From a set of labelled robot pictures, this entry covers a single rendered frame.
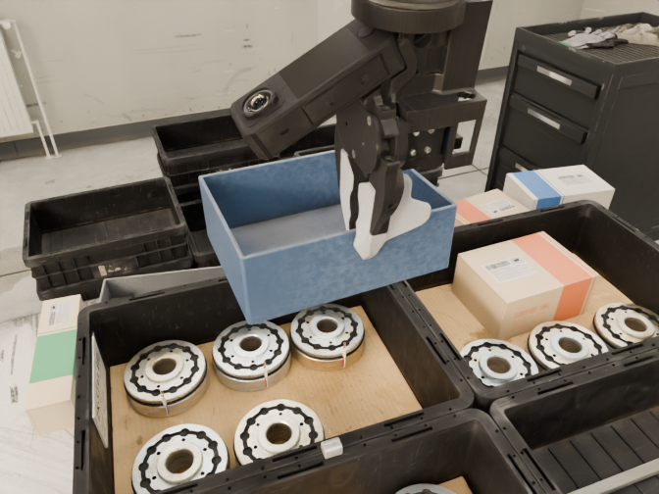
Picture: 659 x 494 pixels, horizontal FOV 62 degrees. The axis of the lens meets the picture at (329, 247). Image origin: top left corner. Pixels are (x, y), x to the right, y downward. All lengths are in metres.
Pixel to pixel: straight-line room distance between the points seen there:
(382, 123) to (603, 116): 1.57
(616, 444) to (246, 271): 0.51
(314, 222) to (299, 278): 0.14
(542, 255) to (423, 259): 0.39
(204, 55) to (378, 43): 3.10
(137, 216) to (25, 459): 1.00
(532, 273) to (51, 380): 0.72
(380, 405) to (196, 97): 2.96
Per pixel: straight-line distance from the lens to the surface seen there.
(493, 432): 0.59
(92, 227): 1.76
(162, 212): 1.77
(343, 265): 0.46
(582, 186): 1.34
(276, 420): 0.66
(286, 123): 0.35
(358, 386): 0.73
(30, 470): 0.91
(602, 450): 0.75
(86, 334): 0.71
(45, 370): 0.94
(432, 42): 0.38
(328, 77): 0.35
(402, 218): 0.43
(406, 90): 0.38
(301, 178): 0.58
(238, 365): 0.73
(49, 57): 3.37
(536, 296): 0.80
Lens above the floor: 1.39
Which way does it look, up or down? 36 degrees down
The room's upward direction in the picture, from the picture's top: straight up
